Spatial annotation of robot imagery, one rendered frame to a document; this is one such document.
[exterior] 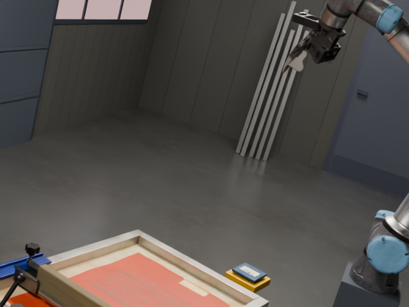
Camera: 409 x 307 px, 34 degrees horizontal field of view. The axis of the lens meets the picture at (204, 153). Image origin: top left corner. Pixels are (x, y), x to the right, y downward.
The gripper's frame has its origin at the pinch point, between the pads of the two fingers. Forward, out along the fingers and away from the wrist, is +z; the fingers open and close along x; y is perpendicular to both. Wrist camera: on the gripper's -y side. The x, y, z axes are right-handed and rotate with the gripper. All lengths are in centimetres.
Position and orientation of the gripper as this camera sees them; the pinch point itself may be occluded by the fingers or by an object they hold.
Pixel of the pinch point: (299, 66)
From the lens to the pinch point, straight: 205.7
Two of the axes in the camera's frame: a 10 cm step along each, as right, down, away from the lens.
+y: 5.1, 7.5, -4.3
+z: -2.9, 6.2, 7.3
